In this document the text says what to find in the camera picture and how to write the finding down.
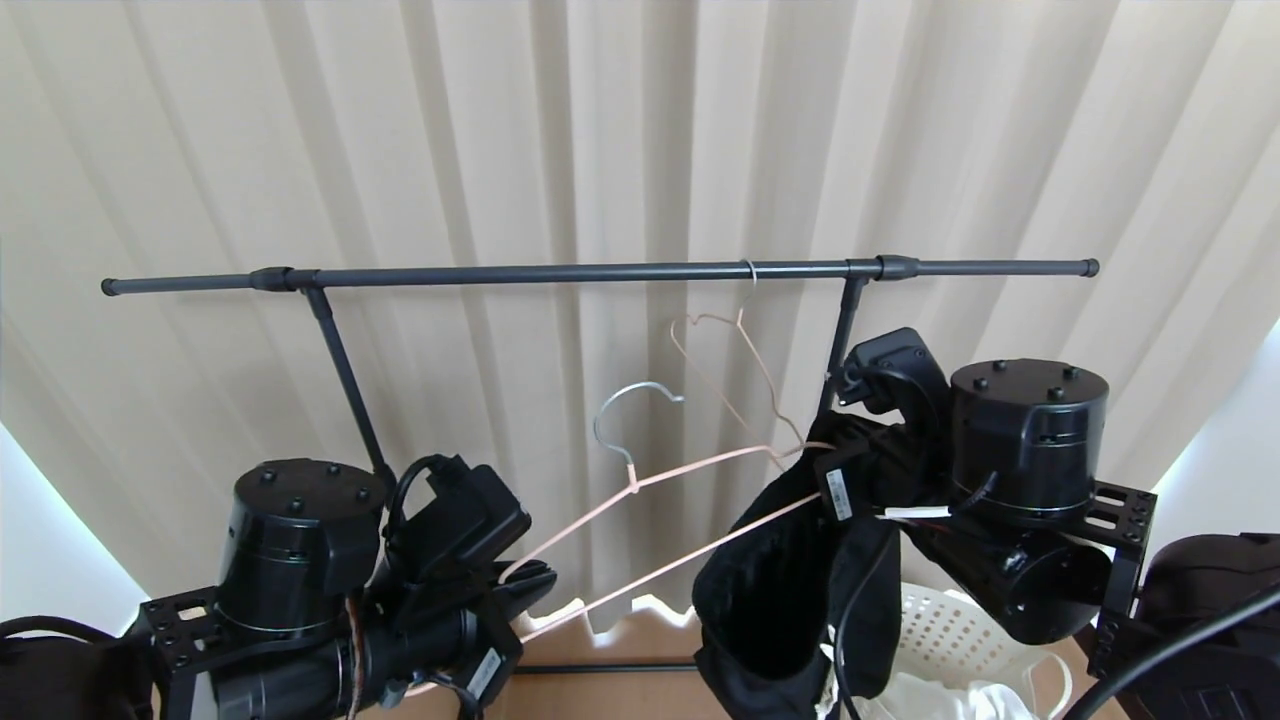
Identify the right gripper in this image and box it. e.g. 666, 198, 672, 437
814, 420, 953, 523

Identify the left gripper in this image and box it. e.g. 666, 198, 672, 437
362, 560, 559, 707

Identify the pink clothes hanger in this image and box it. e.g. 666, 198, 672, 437
497, 380, 837, 642
669, 260, 813, 472

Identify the black garment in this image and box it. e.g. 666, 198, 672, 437
691, 414, 937, 720

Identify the white laundry basket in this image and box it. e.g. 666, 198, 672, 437
893, 582, 1074, 720

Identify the black clothes rack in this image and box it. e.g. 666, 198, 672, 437
100, 255, 1101, 675

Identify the beige curtain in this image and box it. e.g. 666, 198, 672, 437
0, 0, 1280, 641

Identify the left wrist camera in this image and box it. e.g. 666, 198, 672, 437
384, 454, 534, 593

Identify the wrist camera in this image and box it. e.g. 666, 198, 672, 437
384, 454, 534, 593
834, 327, 952, 443

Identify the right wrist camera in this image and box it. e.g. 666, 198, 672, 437
834, 327, 952, 443

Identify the black cable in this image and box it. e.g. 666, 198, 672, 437
833, 528, 903, 720
1062, 583, 1280, 720

